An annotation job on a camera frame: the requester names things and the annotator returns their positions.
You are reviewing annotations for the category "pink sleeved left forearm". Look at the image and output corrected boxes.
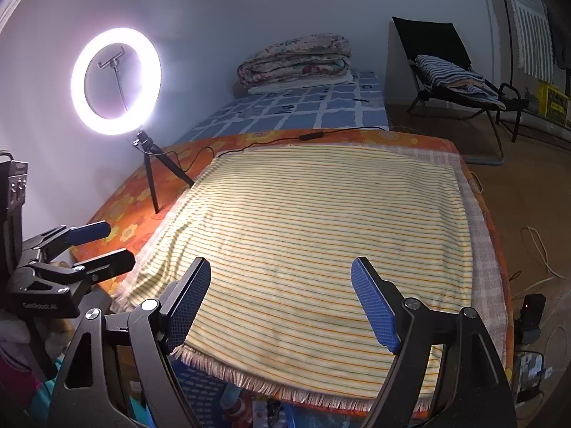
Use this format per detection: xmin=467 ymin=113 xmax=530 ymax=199
xmin=1 ymin=350 xmax=45 ymax=427

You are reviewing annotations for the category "blue plastic trash basket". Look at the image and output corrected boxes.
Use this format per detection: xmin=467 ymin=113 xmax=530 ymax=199
xmin=170 ymin=358 xmax=231 ymax=428

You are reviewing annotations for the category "orange floral bed sheet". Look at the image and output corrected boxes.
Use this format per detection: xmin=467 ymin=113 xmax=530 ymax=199
xmin=70 ymin=129 xmax=517 ymax=419

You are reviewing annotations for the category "yellow striped towel blanket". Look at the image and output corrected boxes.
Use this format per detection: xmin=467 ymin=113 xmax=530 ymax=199
xmin=111 ymin=144 xmax=510 ymax=413

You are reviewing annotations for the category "blue checkered mattress cover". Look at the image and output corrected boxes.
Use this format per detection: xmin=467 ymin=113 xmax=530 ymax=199
xmin=178 ymin=70 xmax=389 ymax=143

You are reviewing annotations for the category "striped cushion on chair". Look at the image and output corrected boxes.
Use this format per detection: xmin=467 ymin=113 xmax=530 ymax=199
xmin=412 ymin=55 xmax=506 ymax=110

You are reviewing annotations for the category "black folding chair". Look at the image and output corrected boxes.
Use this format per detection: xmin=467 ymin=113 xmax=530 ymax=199
xmin=393 ymin=16 xmax=529 ymax=166

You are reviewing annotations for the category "folded floral quilt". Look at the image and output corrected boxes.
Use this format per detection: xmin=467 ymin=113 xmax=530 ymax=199
xmin=237 ymin=33 xmax=352 ymax=89

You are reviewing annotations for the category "yellow box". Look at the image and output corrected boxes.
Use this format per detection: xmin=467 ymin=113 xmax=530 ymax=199
xmin=537 ymin=81 xmax=569 ymax=127

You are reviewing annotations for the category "black ring light tripod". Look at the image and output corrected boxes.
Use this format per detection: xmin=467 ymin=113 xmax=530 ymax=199
xmin=131 ymin=129 xmax=196 ymax=215

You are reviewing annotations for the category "white ring light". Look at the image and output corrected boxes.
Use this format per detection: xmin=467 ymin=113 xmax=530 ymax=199
xmin=70 ymin=27 xmax=162 ymax=136

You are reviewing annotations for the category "black power cable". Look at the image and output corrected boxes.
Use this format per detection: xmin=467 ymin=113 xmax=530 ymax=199
xmin=171 ymin=127 xmax=389 ymax=173

